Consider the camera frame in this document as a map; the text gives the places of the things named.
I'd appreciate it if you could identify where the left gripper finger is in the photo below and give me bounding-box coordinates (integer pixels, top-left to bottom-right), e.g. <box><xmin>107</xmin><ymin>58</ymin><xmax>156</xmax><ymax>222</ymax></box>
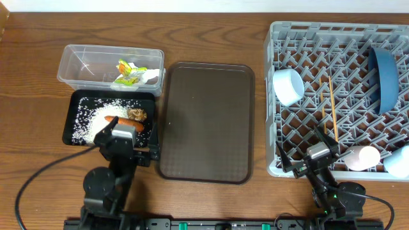
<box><xmin>95</xmin><ymin>119</ymin><xmax>118</xmax><ymax>142</ymax></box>
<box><xmin>148</xmin><ymin>123</ymin><xmax>160</xmax><ymax>153</ymax></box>

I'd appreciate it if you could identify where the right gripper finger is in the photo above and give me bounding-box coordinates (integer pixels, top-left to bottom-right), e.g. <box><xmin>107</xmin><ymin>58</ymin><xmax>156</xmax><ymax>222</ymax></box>
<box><xmin>275</xmin><ymin>141</ymin><xmax>293</xmax><ymax>173</ymax></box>
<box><xmin>314</xmin><ymin>126</ymin><xmax>339</xmax><ymax>153</ymax></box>

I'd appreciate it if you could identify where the orange carrot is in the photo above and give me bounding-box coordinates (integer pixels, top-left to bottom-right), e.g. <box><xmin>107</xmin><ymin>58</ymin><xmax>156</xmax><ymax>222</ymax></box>
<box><xmin>104</xmin><ymin>116</ymin><xmax>144</xmax><ymax>132</ymax></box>

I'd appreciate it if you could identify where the pink cup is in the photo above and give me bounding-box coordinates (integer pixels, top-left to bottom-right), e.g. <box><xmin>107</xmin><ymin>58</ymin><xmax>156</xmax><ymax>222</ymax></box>
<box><xmin>344</xmin><ymin>146</ymin><xmax>380</xmax><ymax>171</ymax></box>

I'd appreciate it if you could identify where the brown food scrap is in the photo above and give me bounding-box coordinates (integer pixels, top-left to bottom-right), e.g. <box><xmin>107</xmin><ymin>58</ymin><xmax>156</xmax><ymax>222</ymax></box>
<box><xmin>127</xmin><ymin>108</ymin><xmax>148</xmax><ymax>122</ymax></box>

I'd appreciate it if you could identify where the blue cup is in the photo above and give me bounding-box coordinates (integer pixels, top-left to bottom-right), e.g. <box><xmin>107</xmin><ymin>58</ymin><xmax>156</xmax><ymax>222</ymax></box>
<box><xmin>383</xmin><ymin>145</ymin><xmax>408</xmax><ymax>178</ymax></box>

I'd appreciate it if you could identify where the white tissue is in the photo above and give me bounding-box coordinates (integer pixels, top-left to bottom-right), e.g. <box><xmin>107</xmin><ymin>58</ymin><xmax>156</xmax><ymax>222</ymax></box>
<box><xmin>110</xmin><ymin>63</ymin><xmax>160</xmax><ymax>91</ymax></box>

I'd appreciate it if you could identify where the light blue rice bowl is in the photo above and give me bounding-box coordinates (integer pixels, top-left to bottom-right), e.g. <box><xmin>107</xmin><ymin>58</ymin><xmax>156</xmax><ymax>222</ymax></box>
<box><xmin>272</xmin><ymin>68</ymin><xmax>304</xmax><ymax>107</ymax></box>

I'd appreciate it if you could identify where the large blue plate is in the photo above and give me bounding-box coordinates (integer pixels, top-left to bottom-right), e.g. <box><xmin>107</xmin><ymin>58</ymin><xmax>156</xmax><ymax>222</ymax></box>
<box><xmin>368</xmin><ymin>47</ymin><xmax>399</xmax><ymax>115</ymax></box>

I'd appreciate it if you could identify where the yellow green snack wrapper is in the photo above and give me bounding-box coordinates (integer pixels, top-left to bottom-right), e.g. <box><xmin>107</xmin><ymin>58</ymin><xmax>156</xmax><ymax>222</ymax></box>
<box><xmin>114</xmin><ymin>59</ymin><xmax>148</xmax><ymax>86</ymax></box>

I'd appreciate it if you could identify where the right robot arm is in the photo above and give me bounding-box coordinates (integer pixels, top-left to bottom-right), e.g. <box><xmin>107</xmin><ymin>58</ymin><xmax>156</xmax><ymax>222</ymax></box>
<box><xmin>278</xmin><ymin>126</ymin><xmax>366</xmax><ymax>229</ymax></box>

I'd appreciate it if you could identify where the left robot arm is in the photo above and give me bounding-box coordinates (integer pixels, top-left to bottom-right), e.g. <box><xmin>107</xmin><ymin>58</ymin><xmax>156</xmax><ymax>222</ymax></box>
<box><xmin>75</xmin><ymin>117</ymin><xmax>160</xmax><ymax>230</ymax></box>

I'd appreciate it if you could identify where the grey dishwasher rack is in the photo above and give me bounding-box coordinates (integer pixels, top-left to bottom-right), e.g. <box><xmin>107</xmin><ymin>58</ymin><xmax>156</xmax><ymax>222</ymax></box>
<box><xmin>264</xmin><ymin>21</ymin><xmax>408</xmax><ymax>178</ymax></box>

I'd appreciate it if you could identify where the spilled white rice pile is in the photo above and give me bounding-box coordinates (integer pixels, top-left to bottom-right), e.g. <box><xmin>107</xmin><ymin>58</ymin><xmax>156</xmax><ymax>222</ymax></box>
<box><xmin>63</xmin><ymin>97</ymin><xmax>155</xmax><ymax>148</ymax></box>

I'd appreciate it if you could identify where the black plastic bin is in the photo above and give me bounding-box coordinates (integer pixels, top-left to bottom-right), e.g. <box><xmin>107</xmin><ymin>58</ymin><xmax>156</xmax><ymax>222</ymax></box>
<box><xmin>63</xmin><ymin>89</ymin><xmax>155</xmax><ymax>148</ymax></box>

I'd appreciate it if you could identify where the dark brown serving tray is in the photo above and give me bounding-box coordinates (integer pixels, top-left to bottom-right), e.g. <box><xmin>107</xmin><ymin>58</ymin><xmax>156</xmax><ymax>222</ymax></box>
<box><xmin>158</xmin><ymin>62</ymin><xmax>255</xmax><ymax>185</ymax></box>

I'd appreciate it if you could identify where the clear plastic bin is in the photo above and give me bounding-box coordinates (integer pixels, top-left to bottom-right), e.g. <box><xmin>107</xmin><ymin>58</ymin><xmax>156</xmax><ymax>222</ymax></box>
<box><xmin>57</xmin><ymin>45</ymin><xmax>166</xmax><ymax>96</ymax></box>

